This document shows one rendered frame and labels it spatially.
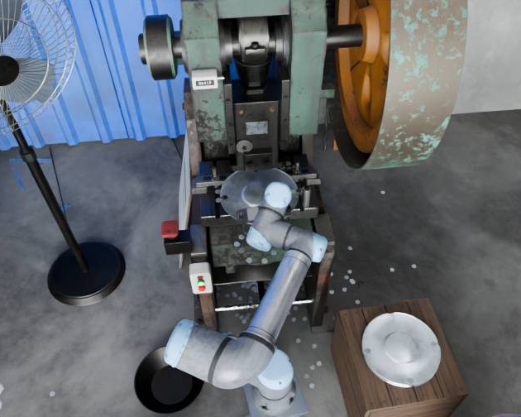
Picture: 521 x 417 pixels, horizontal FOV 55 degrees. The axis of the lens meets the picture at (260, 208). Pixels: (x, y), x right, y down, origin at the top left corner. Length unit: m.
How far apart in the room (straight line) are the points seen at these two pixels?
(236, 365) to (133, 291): 1.46
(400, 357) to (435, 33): 1.20
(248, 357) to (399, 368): 0.90
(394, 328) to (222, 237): 0.76
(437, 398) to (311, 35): 1.32
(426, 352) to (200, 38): 1.38
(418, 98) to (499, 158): 2.14
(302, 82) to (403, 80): 0.37
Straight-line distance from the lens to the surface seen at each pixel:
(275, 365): 1.62
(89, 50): 2.99
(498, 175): 3.30
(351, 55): 1.91
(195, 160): 2.18
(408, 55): 1.27
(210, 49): 1.45
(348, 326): 2.06
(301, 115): 1.62
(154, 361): 2.37
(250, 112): 1.64
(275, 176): 1.92
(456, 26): 1.31
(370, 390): 1.97
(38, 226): 3.03
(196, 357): 1.23
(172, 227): 1.82
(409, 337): 2.06
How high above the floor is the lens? 2.16
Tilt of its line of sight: 50 degrees down
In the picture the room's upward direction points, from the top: 1 degrees counter-clockwise
